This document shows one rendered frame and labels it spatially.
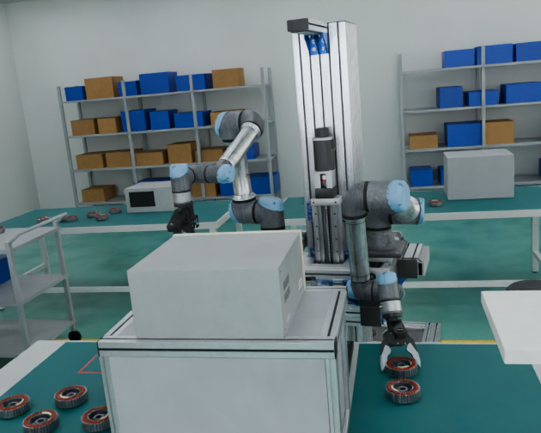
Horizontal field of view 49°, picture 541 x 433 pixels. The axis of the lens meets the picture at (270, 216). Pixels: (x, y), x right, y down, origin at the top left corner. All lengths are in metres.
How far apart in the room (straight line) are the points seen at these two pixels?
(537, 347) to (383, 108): 7.36
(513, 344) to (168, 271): 0.88
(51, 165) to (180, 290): 8.59
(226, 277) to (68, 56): 8.42
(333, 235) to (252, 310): 1.24
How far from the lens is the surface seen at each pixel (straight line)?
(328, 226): 2.81
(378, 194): 2.19
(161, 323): 1.72
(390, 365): 2.21
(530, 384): 2.22
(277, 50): 8.74
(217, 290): 1.63
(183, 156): 8.63
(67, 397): 2.29
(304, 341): 1.62
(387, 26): 8.60
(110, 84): 8.97
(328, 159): 2.73
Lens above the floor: 1.79
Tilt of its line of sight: 13 degrees down
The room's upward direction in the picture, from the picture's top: 5 degrees counter-clockwise
